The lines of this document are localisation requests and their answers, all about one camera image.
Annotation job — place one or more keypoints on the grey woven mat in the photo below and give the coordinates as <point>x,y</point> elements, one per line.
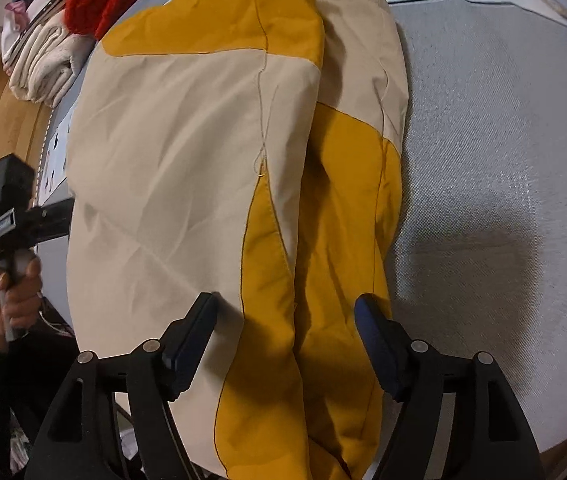
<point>488,135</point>

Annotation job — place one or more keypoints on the person's left hand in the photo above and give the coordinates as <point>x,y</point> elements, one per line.
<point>18,300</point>

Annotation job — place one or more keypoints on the wooden shelf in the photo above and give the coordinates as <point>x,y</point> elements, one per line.
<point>3,125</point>

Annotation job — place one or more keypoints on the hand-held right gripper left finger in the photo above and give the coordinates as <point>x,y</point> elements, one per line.
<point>198,330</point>

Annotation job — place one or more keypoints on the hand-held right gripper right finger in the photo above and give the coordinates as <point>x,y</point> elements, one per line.
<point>373,340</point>

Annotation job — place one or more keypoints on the person's left forearm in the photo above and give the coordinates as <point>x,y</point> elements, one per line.
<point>8,400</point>

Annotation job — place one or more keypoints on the beige and yellow jacket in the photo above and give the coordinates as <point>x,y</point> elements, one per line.
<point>163,160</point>

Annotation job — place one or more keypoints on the cream knit cloth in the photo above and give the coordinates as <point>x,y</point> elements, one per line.
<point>43,65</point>

